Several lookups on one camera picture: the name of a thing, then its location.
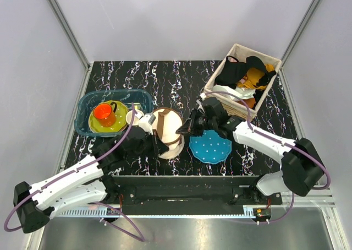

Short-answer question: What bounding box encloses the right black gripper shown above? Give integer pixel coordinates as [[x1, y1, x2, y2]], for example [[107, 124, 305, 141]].
[[177, 108, 217, 137]]

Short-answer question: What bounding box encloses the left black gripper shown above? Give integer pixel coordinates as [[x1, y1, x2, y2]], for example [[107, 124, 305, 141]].
[[126, 129, 169, 160]]

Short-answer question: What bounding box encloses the cream round laundry bag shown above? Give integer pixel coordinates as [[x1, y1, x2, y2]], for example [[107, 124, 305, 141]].
[[152, 107, 185, 160]]

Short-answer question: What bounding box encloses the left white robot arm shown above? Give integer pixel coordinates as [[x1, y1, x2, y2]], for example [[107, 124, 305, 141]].
[[13, 126, 169, 233]]

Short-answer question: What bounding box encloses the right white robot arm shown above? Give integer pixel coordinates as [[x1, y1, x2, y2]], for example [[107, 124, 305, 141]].
[[176, 97, 328, 204]]

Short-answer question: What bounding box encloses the blue polka dot plate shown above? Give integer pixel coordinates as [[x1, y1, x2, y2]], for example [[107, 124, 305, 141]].
[[189, 130, 232, 165]]

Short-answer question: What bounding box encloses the cream ceramic cup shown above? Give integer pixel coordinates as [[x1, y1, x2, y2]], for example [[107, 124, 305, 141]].
[[125, 109, 144, 126]]

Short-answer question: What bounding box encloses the teal plastic tub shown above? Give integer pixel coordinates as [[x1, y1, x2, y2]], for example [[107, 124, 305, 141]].
[[74, 89, 153, 137]]

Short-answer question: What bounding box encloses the yellow-green plate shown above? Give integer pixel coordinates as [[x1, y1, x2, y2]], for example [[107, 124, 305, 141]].
[[89, 100, 128, 134]]

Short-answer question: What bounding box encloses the white garment in basket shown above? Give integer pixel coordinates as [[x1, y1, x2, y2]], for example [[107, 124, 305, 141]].
[[212, 85, 256, 101]]

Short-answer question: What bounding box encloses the orange mug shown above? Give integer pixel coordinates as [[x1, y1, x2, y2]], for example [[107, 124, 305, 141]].
[[93, 102, 117, 127]]

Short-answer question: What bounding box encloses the black garment in basket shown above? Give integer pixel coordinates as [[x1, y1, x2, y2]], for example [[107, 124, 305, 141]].
[[214, 56, 266, 89]]

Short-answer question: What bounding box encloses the mustard yellow garment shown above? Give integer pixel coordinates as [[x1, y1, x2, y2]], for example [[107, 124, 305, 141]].
[[236, 64, 277, 109]]

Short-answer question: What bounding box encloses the wicker basket with liner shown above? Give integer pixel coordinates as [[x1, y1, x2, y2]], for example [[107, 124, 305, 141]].
[[203, 44, 282, 120]]

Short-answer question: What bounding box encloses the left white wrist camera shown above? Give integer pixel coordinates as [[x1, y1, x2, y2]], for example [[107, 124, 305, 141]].
[[137, 113, 156, 134]]

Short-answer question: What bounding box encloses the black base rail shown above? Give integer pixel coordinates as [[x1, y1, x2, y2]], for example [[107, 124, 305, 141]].
[[113, 176, 282, 216]]

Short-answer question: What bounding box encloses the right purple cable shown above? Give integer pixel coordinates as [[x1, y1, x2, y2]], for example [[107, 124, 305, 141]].
[[200, 91, 332, 225]]

